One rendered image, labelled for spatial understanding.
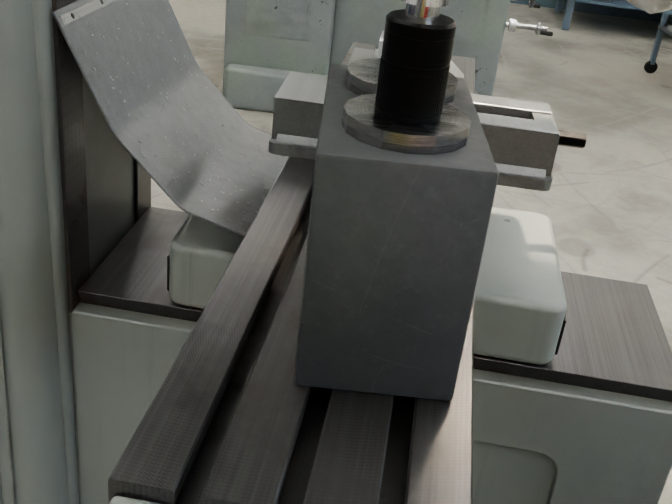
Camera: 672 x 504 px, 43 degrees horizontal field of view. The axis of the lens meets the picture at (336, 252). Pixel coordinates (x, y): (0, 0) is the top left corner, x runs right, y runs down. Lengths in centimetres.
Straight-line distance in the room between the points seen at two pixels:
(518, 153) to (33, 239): 59
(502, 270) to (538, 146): 16
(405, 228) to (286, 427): 16
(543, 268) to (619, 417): 21
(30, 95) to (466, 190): 59
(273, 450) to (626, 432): 64
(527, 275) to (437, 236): 52
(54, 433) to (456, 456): 74
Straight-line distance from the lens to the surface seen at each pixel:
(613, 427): 112
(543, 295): 105
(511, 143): 104
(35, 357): 115
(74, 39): 100
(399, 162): 55
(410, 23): 56
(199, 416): 61
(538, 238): 119
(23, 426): 121
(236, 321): 71
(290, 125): 105
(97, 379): 119
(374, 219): 56
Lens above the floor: 132
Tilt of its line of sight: 28 degrees down
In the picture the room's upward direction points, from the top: 7 degrees clockwise
